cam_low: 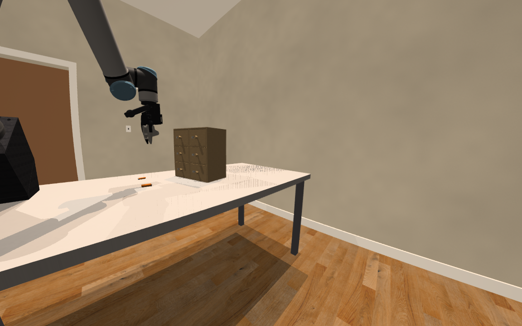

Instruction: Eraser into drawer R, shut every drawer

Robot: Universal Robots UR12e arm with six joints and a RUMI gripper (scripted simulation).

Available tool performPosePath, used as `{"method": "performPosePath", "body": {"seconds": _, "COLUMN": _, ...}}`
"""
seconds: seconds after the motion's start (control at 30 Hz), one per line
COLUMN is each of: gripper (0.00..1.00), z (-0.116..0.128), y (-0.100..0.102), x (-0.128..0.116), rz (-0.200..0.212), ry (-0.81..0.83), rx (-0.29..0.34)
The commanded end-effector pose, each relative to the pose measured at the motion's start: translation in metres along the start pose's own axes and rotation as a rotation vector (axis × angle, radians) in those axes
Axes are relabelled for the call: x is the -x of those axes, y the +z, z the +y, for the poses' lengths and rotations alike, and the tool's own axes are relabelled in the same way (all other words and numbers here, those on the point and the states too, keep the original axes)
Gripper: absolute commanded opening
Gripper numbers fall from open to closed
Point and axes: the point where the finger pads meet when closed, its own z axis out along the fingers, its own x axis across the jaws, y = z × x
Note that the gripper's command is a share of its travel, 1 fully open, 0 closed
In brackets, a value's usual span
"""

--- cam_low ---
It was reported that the dark brown wooden drawer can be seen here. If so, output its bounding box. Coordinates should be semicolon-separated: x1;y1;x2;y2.
175;162;190;178
189;147;207;164
190;163;207;182
174;130;189;145
175;146;189;162
189;129;206;146

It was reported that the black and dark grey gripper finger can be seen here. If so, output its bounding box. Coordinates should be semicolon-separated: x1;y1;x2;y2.
141;122;148;144
146;118;159;144

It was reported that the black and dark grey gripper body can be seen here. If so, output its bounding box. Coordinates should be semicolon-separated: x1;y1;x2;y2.
141;101;163;125

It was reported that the wooden chest of drawers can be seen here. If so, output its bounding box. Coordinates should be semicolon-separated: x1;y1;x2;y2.
174;127;226;183

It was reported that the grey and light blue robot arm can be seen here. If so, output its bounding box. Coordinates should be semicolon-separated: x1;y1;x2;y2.
68;0;158;103

